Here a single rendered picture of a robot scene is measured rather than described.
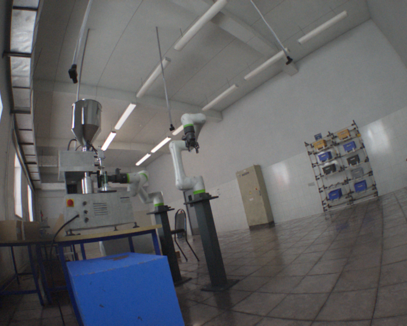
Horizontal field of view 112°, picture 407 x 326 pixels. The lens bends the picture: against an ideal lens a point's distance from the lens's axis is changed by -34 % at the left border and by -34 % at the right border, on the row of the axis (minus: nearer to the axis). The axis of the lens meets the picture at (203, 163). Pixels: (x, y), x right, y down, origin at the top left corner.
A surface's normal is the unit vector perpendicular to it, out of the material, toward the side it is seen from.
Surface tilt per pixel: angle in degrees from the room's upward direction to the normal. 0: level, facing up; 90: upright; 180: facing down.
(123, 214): 90
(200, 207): 90
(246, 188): 90
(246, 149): 90
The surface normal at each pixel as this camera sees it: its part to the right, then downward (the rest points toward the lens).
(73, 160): 0.63, -0.33
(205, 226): -0.65, -0.06
